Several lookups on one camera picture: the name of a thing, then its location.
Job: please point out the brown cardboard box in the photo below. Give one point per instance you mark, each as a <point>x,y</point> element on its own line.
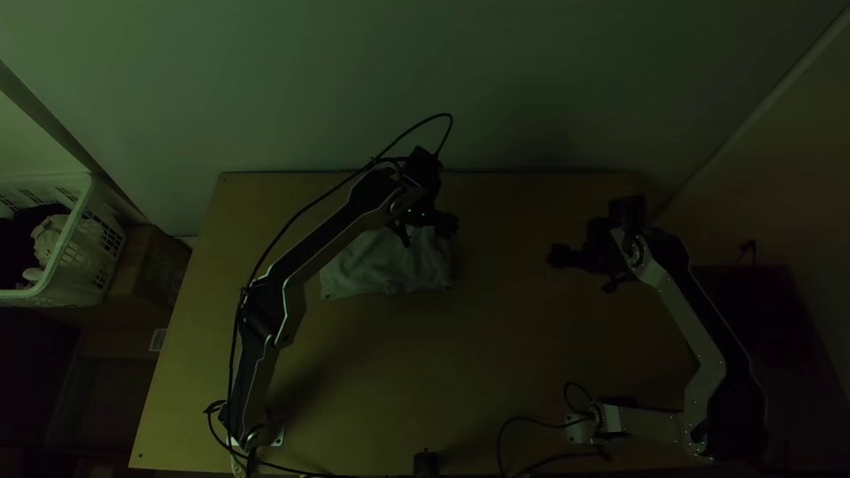
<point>149,265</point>

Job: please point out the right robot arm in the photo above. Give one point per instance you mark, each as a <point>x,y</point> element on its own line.
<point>684,312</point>

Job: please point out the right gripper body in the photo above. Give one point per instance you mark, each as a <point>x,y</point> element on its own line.
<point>591,252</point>

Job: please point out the heap of clothes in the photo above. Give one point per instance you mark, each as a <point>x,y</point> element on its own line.
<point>40,242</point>

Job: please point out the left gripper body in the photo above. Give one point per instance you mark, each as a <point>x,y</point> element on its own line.
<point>435,222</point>

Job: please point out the white t-shirt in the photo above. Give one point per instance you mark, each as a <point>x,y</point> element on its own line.
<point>385,265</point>

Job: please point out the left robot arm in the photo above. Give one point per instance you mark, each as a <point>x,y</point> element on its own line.
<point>319,245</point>

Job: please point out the white laundry basket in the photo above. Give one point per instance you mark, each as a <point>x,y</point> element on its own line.
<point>86,252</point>

